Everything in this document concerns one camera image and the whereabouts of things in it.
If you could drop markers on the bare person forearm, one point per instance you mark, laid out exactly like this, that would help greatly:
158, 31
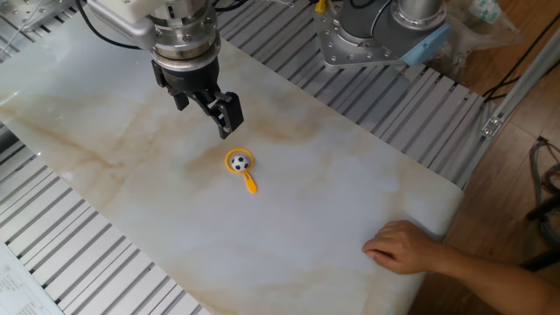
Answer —
494, 280

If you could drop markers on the silver wrist flange coupling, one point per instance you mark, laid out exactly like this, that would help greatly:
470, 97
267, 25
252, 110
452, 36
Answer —
186, 39

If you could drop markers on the small yellow clip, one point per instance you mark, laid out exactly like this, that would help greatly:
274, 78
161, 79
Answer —
320, 5

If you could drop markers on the aluminium frame bar with bracket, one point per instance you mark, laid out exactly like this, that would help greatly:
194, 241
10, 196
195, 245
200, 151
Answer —
516, 92

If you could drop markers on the clear plastic bag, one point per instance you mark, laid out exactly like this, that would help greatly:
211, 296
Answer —
477, 30

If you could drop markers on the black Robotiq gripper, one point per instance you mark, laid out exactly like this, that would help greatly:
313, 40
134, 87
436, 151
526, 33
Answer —
192, 79

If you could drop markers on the bare person hand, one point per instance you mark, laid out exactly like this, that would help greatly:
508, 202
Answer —
402, 247

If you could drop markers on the small white soccer ball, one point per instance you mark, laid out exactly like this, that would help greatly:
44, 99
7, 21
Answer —
240, 163

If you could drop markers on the printed white paper sheet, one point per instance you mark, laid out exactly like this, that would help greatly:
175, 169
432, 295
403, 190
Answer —
19, 284

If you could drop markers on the marble pattern table mat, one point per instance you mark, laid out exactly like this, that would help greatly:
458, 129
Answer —
271, 245

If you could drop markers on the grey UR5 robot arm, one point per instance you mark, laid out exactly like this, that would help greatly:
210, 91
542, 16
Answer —
385, 26

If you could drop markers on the perforated aluminium plate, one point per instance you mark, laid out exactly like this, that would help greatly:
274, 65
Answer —
30, 13

